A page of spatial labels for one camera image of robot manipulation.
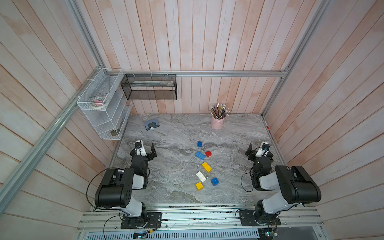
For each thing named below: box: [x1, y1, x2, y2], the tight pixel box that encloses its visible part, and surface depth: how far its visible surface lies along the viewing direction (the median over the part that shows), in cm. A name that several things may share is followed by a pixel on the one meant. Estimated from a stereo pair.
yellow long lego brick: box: [201, 161, 212, 173], surface depth 92 cm
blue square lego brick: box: [211, 177, 220, 187], surface depth 86 cm
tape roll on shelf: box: [90, 96, 105, 109], surface depth 75 cm
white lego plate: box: [196, 171, 207, 183], surface depth 88 cm
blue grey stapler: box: [144, 118, 160, 131], surface depth 113 cm
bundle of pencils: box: [209, 103, 230, 120], surface depth 109 cm
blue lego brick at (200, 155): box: [195, 151, 206, 160], surface depth 98 cm
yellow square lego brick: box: [195, 182, 203, 190], surface depth 83 cm
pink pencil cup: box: [211, 116, 225, 130], surface depth 110 cm
